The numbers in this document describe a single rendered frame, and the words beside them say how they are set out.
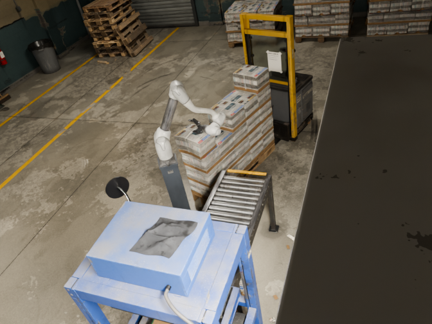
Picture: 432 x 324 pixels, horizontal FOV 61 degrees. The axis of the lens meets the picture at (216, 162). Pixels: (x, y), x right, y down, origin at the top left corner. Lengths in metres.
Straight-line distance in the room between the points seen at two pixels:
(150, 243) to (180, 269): 0.27
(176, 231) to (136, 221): 0.29
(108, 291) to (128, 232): 0.35
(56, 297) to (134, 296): 2.45
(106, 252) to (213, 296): 0.65
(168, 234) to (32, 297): 2.87
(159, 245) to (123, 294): 0.36
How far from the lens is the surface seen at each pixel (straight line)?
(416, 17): 8.87
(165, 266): 2.03
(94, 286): 2.38
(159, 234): 2.16
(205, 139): 4.09
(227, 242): 2.31
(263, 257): 4.16
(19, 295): 4.91
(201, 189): 4.63
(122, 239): 2.25
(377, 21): 8.81
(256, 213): 3.48
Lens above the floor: 3.30
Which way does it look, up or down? 37 degrees down
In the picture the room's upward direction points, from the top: 12 degrees counter-clockwise
